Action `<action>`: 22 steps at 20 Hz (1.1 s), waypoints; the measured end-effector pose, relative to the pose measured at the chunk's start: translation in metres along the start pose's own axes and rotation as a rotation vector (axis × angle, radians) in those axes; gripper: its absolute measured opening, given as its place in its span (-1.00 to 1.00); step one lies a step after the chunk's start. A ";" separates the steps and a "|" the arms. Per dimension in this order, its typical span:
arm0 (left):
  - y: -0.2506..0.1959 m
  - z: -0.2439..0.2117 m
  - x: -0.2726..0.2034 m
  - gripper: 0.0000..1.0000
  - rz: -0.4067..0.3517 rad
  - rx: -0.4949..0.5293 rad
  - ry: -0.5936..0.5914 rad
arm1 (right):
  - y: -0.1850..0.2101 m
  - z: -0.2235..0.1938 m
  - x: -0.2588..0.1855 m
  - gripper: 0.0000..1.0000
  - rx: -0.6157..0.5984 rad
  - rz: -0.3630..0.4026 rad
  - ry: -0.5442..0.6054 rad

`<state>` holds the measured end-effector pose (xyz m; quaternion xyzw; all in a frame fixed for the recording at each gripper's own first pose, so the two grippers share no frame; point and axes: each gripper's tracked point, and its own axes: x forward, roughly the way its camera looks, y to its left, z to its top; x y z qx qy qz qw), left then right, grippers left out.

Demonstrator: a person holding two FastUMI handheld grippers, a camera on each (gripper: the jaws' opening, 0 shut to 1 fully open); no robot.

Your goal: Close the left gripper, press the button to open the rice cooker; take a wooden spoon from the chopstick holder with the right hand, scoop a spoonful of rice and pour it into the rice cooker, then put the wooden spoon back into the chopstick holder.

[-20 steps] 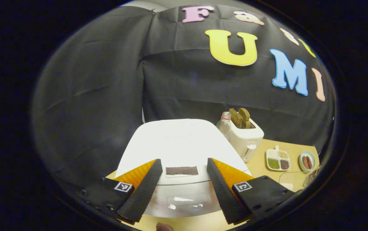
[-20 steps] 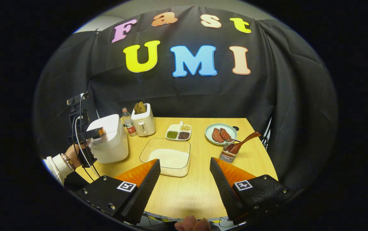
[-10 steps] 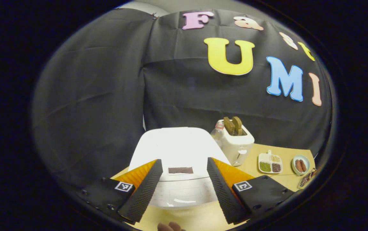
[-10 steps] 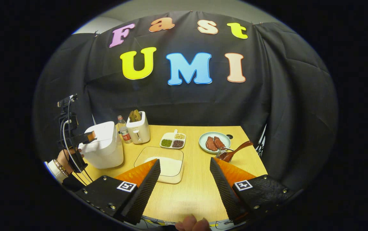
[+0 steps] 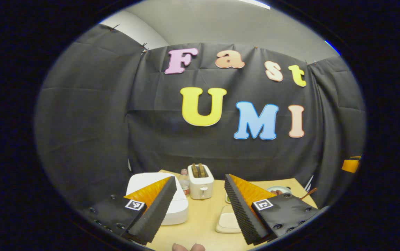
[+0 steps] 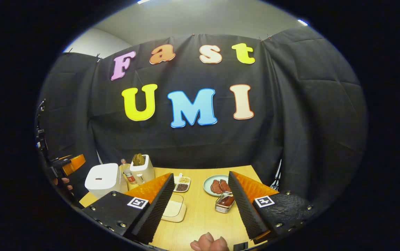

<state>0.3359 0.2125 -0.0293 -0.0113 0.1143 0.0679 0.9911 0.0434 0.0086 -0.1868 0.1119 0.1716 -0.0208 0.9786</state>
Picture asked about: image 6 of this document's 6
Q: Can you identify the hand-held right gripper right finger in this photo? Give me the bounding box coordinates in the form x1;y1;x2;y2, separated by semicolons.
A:
228;171;314;245

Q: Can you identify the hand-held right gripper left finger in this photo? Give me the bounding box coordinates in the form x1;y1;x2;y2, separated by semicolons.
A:
81;173;175;244

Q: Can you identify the cream tray of rice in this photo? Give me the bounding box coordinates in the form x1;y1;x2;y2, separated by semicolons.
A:
161;194;187;223

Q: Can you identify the metal wire chopstick holder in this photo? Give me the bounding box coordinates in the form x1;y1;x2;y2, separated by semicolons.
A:
215;192;236;214

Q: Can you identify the white rice cooker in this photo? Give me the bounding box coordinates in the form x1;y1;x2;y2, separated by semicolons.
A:
84;163;128;199

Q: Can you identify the white toaster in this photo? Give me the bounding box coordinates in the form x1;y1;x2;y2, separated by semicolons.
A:
129;154;155;184

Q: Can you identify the white divided bean dish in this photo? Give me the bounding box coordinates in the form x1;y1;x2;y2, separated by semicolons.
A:
173;173;191;193

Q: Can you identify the pale green plate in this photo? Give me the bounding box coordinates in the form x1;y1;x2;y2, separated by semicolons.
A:
203;175;234;197

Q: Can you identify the clear plastic bottle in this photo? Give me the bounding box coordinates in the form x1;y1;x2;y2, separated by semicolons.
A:
121;159;137;185

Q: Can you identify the black backdrop cloth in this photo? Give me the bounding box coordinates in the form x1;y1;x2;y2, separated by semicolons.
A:
36;26;367;210

